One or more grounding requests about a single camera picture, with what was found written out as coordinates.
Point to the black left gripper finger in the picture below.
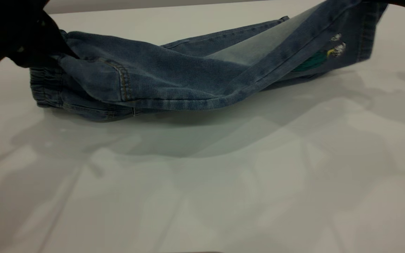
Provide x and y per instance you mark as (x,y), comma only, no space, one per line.
(60,47)

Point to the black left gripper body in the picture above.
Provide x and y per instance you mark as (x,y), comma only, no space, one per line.
(9,31)

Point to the blue denim jeans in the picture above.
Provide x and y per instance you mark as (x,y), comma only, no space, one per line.
(174,77)

